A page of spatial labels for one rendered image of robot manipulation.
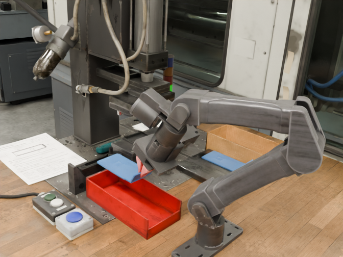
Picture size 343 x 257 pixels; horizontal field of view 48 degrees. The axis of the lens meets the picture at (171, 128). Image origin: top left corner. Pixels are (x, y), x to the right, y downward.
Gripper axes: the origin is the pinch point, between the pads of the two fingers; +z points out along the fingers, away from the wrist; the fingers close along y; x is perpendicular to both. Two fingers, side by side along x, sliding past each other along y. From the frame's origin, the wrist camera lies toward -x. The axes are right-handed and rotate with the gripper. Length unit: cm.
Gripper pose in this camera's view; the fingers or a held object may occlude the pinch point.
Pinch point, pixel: (142, 174)
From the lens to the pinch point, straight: 98.7
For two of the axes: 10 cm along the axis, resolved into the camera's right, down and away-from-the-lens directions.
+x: -6.8, 2.5, -6.8
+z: -4.2, 6.3, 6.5
